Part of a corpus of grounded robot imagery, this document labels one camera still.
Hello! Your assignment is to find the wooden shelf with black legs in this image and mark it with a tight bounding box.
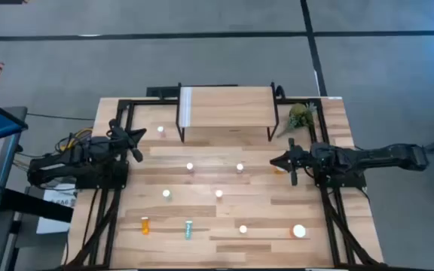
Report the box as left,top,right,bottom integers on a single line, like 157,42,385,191
175,81,280,144

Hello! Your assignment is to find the black floor cable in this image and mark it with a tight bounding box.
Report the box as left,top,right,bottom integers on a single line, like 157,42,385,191
26,111,96,122

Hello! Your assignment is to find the black desk beam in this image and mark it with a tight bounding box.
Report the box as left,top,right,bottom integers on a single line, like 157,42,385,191
0,187,74,224

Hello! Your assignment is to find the yellow cable bundle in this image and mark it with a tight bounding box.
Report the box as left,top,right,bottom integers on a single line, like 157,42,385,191
60,127,94,151

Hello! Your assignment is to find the black aluminium table frame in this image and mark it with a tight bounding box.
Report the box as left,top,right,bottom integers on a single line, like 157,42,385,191
62,98,387,271

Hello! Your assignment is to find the black clamp mount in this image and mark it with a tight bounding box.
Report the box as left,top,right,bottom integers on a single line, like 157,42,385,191
271,81,286,99

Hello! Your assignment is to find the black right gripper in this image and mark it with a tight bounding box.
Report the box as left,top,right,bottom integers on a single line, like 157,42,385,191
269,137,316,187

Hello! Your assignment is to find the green artificial succulent plant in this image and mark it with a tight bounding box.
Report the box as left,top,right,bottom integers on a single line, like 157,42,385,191
277,102,318,139

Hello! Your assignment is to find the white paper sheet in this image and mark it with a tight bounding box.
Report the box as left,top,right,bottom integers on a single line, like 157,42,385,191
35,183,78,235

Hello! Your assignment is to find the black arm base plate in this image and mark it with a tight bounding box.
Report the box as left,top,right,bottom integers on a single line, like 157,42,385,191
312,171,368,190
74,161,130,190

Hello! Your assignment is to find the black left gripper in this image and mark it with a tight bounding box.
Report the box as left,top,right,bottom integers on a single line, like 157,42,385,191
107,118,147,163

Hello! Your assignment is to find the grey monitor stand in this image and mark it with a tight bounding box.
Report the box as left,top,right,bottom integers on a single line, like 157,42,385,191
0,106,29,218

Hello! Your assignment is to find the black rectangular block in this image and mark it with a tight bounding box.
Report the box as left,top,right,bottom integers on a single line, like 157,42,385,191
145,86,180,99

